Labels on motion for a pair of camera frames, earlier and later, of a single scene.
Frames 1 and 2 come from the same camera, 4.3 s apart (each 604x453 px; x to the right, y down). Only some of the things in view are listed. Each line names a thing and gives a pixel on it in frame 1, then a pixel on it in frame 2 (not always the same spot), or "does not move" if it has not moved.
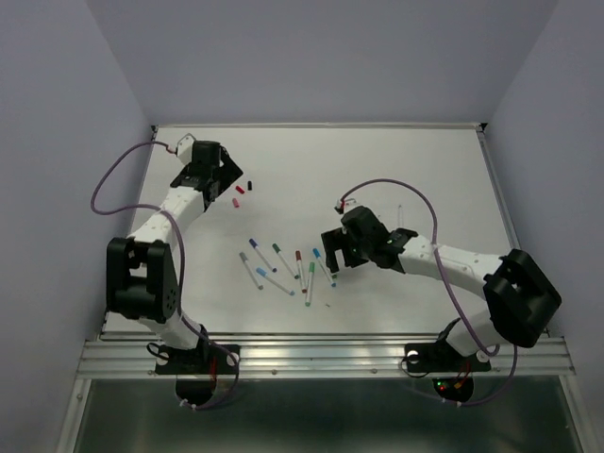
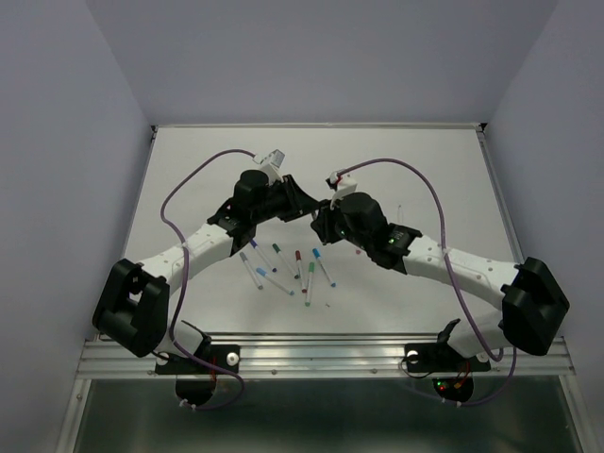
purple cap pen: [254, 244] does not move
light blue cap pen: [261, 273] does not move
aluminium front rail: [322, 354] does not move
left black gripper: [229, 173] -> [298, 202]
